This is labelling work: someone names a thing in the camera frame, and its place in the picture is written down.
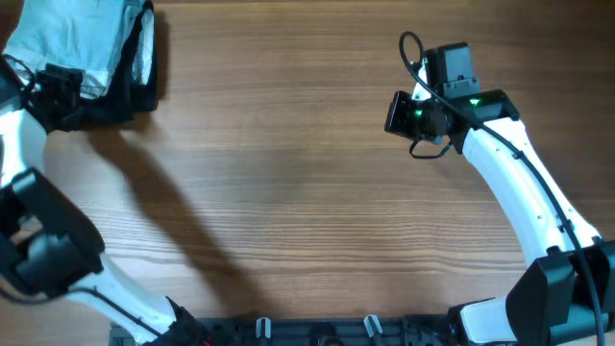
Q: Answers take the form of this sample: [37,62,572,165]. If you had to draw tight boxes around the light blue denim shorts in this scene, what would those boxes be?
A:
[4,0,145,99]

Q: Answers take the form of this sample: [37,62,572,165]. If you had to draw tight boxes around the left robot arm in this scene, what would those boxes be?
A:
[1,55,212,345]

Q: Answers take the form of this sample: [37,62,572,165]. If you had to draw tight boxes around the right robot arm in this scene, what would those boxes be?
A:
[384,42,614,345]

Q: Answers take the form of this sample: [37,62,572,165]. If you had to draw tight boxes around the black fabric storage bag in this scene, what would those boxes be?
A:
[28,0,159,134]

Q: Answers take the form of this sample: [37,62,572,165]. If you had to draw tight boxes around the right black cable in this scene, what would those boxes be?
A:
[397,31,606,346]

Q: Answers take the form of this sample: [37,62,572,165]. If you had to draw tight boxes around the black cable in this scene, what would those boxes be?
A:
[397,31,606,346]
[0,285,164,337]

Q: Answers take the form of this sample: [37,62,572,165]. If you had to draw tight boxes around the left black cable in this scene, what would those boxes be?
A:
[0,285,164,337]

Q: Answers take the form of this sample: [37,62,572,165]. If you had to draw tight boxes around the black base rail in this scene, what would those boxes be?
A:
[109,314,510,346]

